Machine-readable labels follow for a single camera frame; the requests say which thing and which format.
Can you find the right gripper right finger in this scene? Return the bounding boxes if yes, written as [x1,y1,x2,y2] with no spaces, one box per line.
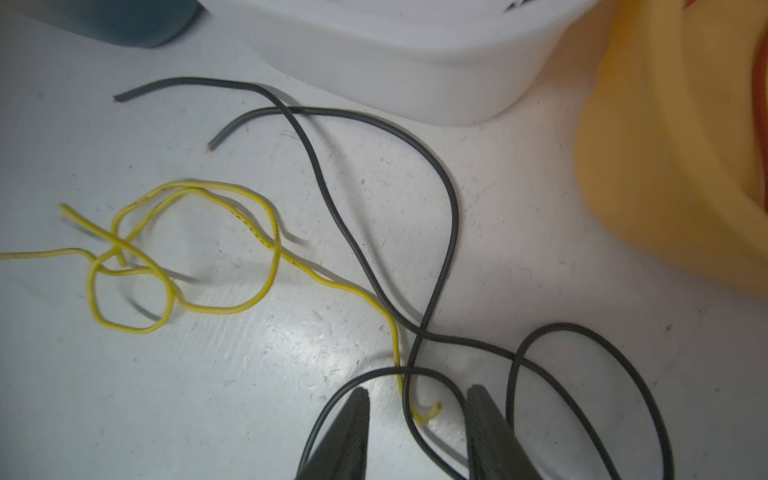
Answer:
[465,385,542,480]

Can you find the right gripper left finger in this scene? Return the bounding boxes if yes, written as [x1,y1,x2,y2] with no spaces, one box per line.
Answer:
[296,387,370,479]

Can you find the white tray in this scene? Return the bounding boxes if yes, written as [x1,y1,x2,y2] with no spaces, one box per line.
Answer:
[205,1,592,127]

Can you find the dark teal tray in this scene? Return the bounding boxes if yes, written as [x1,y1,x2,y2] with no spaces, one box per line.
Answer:
[1,0,202,48]

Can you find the yellow tray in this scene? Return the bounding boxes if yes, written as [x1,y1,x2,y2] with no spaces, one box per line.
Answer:
[574,1,767,299]

